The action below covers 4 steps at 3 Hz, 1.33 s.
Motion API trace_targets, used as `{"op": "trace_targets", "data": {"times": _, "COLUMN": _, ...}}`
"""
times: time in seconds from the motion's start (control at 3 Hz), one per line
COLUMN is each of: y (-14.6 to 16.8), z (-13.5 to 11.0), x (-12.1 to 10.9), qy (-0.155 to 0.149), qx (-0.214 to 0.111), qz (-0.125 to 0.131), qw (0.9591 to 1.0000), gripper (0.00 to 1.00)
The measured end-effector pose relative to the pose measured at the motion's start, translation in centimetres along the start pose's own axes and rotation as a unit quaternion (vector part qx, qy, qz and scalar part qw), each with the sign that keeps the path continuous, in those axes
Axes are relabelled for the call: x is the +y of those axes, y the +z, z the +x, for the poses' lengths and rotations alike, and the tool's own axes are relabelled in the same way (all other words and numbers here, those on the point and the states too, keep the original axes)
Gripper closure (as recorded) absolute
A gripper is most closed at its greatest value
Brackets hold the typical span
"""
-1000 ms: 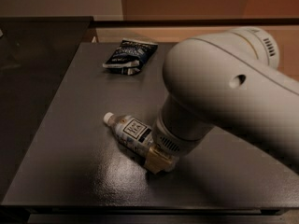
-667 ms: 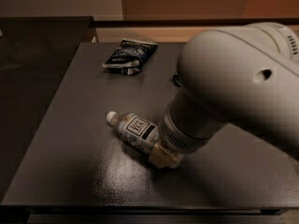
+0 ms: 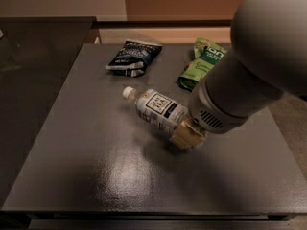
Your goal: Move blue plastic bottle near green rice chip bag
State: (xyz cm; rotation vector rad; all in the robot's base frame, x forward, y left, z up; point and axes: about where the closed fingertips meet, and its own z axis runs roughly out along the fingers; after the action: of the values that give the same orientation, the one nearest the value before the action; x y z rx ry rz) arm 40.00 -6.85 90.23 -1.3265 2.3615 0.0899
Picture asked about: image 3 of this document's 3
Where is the blue plastic tea bottle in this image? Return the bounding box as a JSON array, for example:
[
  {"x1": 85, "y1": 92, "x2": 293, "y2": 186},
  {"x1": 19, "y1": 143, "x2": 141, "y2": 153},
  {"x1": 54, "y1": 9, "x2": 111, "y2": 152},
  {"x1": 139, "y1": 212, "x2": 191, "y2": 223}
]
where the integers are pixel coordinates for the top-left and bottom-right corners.
[{"x1": 123, "y1": 86, "x2": 188, "y2": 137}]

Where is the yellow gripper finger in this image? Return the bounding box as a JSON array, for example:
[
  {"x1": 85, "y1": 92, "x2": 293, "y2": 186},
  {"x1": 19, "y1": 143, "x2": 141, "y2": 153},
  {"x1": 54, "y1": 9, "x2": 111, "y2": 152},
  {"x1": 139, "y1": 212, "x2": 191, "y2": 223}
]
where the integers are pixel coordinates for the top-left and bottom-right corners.
[{"x1": 170, "y1": 117, "x2": 207, "y2": 150}]

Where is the green rice chip bag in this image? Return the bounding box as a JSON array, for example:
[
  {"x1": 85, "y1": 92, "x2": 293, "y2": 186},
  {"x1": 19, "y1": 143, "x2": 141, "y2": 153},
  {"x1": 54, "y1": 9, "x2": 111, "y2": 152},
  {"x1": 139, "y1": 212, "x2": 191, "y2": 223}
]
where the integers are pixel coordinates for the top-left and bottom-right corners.
[{"x1": 178, "y1": 38, "x2": 227, "y2": 91}]

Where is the dark blue snack bag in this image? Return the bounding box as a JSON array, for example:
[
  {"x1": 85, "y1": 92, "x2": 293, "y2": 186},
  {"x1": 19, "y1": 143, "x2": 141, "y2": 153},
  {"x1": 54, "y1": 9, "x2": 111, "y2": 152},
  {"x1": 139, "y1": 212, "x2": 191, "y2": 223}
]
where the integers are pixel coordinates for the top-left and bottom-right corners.
[{"x1": 106, "y1": 39, "x2": 162, "y2": 78}]

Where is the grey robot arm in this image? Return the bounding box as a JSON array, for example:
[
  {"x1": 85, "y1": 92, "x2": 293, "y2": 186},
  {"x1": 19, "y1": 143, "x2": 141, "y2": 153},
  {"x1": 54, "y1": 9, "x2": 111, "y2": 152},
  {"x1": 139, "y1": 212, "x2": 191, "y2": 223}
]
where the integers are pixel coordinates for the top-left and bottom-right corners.
[{"x1": 170, "y1": 0, "x2": 307, "y2": 149}]

